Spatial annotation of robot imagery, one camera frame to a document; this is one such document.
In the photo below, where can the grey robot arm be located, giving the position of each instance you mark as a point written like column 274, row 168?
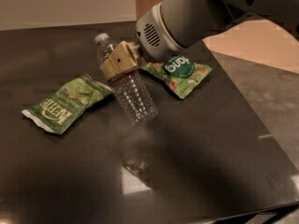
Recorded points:
column 199, row 19

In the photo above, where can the green Kettle chips bag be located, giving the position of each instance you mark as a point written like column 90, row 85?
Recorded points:
column 56, row 113

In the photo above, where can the clear plastic water bottle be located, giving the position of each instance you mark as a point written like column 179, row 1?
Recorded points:
column 128, row 88

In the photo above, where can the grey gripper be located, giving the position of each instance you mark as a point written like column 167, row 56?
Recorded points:
column 151, row 36

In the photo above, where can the green snack bag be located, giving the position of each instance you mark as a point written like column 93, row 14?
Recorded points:
column 180, row 74

